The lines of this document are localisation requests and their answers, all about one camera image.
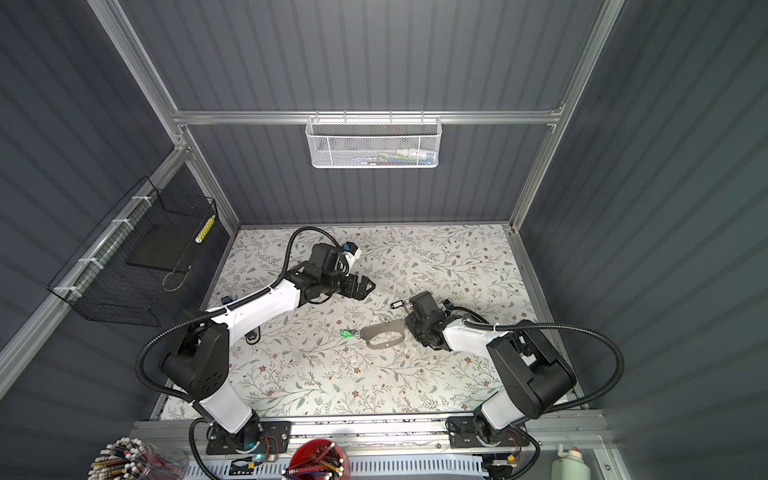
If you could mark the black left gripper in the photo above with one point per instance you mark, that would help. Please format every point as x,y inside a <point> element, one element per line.
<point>362,290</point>

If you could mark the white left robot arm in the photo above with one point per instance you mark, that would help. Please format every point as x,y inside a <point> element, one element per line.
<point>190,360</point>

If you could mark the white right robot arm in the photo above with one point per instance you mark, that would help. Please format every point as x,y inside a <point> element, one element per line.
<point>534,375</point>

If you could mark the white mesh basket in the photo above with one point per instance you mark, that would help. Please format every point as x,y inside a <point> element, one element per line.
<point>390,143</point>

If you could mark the yellow marker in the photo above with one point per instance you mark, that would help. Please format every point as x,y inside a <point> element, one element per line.
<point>205,229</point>

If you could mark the red pencil cup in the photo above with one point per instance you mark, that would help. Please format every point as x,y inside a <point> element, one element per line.
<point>319,459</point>

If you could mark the black foam pad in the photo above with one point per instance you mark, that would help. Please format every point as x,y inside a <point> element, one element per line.
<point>165,248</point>

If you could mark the clear pencil cup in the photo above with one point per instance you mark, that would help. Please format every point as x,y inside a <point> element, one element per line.
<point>133,459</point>

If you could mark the white glue bottle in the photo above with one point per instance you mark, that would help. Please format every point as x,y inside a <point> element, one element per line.
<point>569,465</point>

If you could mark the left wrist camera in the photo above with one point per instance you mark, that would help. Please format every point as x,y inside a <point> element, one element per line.
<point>352,252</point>

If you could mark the white slotted cable duct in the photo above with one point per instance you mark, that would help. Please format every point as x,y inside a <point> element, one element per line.
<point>409,466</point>

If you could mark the black wire basket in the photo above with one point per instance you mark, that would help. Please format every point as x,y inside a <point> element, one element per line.
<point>97,283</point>

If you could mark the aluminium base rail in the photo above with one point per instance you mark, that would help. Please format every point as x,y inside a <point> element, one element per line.
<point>426,433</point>

